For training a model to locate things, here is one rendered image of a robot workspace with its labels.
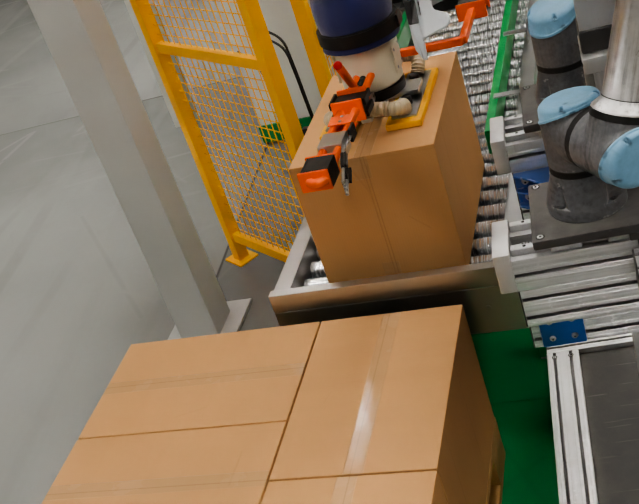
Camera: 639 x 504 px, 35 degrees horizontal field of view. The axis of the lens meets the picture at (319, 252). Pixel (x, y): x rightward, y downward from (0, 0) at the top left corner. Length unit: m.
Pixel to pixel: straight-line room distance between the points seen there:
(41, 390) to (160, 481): 1.70
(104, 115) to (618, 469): 2.01
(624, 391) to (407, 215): 0.74
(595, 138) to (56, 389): 2.77
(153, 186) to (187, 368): 0.97
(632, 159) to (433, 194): 0.99
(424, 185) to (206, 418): 0.82
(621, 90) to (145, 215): 2.26
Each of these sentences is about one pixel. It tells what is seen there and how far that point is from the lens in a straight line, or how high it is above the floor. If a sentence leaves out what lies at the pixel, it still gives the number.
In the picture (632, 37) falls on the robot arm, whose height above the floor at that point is 1.40.
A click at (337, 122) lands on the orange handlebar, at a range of 2.53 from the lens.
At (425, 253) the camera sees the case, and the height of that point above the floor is 0.63.
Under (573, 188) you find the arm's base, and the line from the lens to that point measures 1.96.
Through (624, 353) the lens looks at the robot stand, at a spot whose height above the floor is 0.21.
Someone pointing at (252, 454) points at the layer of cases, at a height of 0.54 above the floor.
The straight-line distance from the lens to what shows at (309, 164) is 2.34.
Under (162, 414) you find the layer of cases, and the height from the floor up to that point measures 0.54.
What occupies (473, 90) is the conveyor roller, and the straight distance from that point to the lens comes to 3.89.
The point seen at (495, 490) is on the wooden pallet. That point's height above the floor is 0.02.
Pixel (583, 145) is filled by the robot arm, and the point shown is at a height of 1.23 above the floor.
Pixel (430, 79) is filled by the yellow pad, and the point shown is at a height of 0.97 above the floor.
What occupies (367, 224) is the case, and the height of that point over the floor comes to 0.74.
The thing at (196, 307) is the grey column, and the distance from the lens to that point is 3.88.
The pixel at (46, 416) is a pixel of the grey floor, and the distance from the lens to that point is 4.00.
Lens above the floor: 2.08
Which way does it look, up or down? 29 degrees down
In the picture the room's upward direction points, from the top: 20 degrees counter-clockwise
